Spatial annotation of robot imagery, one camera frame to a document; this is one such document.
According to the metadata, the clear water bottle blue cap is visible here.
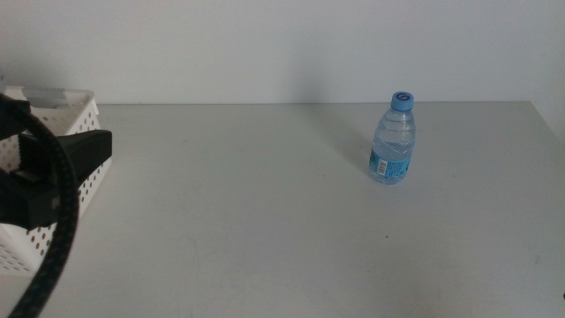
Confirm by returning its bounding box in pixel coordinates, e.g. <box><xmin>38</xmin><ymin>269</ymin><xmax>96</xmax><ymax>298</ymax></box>
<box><xmin>368</xmin><ymin>91</ymin><xmax>416</xmax><ymax>186</ymax></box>

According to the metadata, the white perforated plastic basket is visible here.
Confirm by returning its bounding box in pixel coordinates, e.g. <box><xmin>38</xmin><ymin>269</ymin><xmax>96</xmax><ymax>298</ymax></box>
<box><xmin>0</xmin><ymin>86</ymin><xmax>113</xmax><ymax>277</ymax></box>

